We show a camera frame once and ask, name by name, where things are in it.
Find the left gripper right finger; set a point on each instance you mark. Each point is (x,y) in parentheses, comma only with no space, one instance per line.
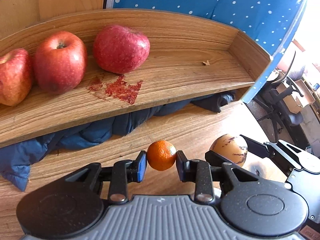
(199,172)

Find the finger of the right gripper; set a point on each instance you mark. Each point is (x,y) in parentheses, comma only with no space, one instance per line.
(256,148)
(216,161)

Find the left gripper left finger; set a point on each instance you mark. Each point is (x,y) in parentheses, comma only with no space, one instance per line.
(93,176)

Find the striped pepino melon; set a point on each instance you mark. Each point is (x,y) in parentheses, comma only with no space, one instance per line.
(232,147)

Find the small orange tangerine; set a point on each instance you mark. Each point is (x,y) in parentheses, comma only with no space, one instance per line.
(161,155)

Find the black office chair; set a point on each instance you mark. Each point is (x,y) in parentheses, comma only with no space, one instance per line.
(271,100)

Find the cardboard box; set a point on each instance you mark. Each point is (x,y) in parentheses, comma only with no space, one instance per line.
(295,102)

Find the dark blue jacket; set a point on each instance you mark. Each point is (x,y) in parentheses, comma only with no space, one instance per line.
(17,158)

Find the red apple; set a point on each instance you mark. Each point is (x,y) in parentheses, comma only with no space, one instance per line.
(119,49)
(16,76)
(60,62)

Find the blue dotted cloth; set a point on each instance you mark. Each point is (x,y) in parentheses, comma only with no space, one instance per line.
(270,23)

